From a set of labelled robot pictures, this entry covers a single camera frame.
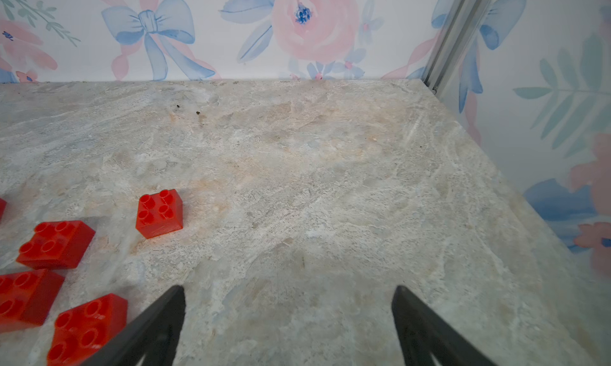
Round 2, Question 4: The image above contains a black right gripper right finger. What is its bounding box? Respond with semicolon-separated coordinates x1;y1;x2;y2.
391;286;494;366

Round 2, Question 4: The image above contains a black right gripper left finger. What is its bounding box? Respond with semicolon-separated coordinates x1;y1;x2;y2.
84;285;186;365

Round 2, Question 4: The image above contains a red square lego brick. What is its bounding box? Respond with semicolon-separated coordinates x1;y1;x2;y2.
0;198;7;220
135;189;184;240
17;221;95;270
46;294;128;365

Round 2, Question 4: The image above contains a red long lego brick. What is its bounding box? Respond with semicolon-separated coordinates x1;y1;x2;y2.
0;269;65;334

